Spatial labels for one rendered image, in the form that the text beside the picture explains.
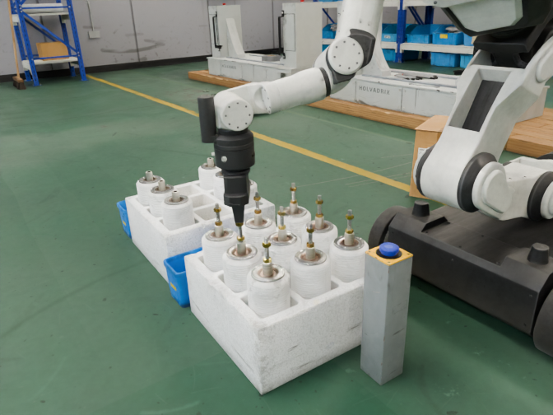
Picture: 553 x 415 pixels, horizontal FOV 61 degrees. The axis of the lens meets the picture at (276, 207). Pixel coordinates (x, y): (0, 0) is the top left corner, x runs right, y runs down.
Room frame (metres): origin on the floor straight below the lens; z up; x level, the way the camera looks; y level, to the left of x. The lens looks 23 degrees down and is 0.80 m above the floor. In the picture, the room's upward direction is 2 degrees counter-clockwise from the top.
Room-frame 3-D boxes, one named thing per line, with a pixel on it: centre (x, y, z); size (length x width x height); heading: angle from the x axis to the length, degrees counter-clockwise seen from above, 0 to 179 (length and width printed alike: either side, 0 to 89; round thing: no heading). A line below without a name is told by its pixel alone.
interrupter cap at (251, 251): (1.01, 0.09, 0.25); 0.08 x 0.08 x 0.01
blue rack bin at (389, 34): (7.06, -1.82, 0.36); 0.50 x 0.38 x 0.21; 124
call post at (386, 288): (0.87, -0.23, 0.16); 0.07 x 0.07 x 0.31; 32
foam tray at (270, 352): (1.07, -0.01, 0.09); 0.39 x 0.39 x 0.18; 32
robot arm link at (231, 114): (0.99, 0.10, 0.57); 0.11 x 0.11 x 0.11; 16
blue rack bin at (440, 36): (6.26, -2.33, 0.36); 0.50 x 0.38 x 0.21; 124
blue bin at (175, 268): (1.26, 0.19, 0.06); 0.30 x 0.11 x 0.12; 124
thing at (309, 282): (0.97, -0.08, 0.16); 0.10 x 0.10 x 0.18
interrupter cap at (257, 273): (0.91, 0.02, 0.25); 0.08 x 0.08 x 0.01
